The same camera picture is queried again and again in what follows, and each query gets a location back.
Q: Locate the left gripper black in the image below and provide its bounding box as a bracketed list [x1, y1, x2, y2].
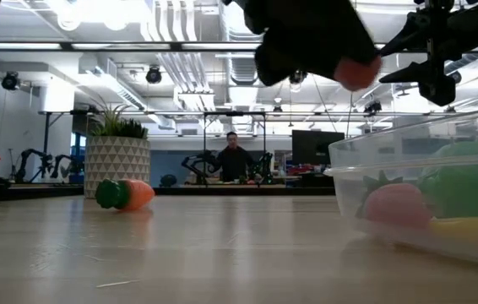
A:
[221, 0, 382, 87]

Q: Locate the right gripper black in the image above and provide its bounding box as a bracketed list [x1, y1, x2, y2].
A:
[378, 0, 478, 107]

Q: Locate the small red toy fruit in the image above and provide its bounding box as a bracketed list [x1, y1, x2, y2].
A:
[333, 53, 383, 93]

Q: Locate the red toy strawberry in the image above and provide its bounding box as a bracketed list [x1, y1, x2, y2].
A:
[361, 170, 433, 230]

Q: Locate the yellow orange toy stick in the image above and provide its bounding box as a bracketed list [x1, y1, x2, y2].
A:
[428, 216, 478, 238]

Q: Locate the clear plastic tupperware container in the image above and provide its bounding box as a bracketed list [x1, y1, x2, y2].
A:
[322, 105, 478, 270]

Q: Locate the large black monitor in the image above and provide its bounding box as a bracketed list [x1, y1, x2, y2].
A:
[291, 129, 346, 178]

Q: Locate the green toy ball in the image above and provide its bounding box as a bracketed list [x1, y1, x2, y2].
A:
[416, 128, 478, 220]

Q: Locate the person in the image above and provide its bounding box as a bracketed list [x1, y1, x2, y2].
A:
[215, 131, 258, 184]

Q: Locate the orange toy carrot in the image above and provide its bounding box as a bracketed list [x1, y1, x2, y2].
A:
[95, 177, 156, 212]

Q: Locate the succulent in patterned white pot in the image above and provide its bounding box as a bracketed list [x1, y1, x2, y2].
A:
[84, 99, 152, 199]

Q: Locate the neighbouring station black frame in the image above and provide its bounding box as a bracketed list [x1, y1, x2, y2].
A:
[202, 111, 268, 186]

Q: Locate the thin black overhead rail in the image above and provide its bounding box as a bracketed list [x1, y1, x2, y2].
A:
[38, 109, 478, 118]

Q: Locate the thick black overhead rail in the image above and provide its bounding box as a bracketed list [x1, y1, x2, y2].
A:
[0, 41, 478, 54]

